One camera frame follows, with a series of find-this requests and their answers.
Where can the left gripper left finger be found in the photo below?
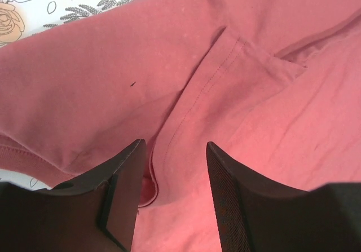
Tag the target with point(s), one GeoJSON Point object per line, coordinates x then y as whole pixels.
{"type": "Point", "coordinates": [95, 211]}

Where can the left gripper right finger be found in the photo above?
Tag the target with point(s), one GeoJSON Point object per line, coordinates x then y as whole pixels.
{"type": "Point", "coordinates": [255, 213]}

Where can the pink t shirt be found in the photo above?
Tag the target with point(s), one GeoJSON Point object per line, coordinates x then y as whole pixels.
{"type": "Point", "coordinates": [274, 83]}

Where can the floral table mat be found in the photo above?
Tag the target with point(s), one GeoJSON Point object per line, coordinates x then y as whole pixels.
{"type": "Point", "coordinates": [42, 6]}

